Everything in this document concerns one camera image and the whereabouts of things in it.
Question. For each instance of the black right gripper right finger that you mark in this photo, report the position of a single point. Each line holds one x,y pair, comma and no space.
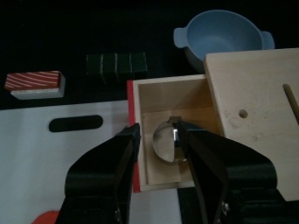
226,172

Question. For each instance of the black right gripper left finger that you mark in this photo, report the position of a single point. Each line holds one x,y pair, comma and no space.
102,175

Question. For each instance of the light wooden drawer cabinet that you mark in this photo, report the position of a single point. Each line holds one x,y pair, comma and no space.
257,116

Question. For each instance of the orange-red toy dough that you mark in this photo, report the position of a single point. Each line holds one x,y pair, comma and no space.
46,218

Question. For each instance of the wooden drawer with red front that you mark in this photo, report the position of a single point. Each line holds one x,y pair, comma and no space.
167,116

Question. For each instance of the white cutting board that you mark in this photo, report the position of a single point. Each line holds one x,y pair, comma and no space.
58,163

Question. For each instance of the red striped toy sushi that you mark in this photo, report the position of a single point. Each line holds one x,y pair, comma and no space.
35,84

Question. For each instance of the dark green toy block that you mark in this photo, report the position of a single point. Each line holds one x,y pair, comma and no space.
116,66

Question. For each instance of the light blue toy pot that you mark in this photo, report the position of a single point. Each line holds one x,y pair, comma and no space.
222,35

